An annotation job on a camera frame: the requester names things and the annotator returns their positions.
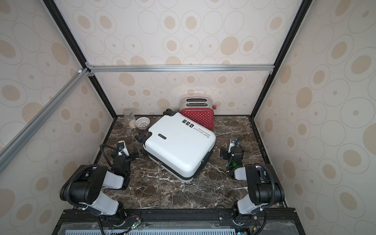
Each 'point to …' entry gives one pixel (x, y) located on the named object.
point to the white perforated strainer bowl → (142, 123)
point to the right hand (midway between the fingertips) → (237, 147)
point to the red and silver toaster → (200, 109)
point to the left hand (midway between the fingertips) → (130, 143)
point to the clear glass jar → (129, 118)
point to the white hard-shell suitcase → (176, 146)
